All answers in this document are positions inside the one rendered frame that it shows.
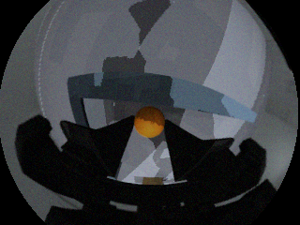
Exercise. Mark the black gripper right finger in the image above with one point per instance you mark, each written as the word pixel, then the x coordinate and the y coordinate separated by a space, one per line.
pixel 187 150

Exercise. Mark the low clear glass walls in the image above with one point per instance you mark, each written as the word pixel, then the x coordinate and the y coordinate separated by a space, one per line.
pixel 99 112

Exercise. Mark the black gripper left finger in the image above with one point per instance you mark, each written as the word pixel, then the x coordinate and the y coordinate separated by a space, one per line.
pixel 108 142

